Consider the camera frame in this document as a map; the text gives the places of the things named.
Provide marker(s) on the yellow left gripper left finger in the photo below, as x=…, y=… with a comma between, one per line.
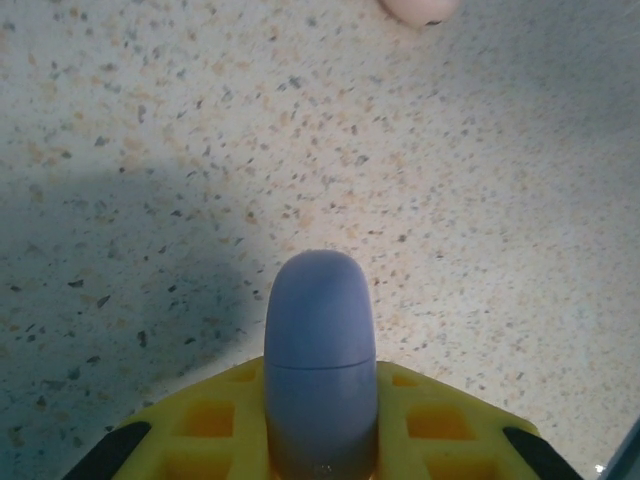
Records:
x=200, y=450

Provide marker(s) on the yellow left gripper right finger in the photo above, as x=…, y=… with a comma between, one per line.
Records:
x=450, y=450

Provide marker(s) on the purple earbud charging case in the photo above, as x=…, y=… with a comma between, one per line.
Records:
x=320, y=350

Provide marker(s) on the pink earbud charging case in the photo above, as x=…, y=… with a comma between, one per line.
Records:
x=417, y=10

